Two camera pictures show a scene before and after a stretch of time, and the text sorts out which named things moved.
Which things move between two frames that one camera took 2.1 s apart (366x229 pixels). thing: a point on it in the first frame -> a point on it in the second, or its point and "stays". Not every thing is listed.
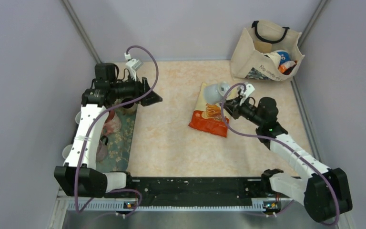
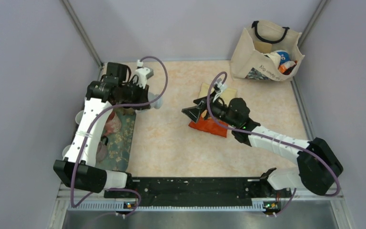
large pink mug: x=112 y=124 stays
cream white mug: x=66 y=150 stays
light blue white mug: x=214 y=93 -> x=157 y=104
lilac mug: x=101 y=152 stays
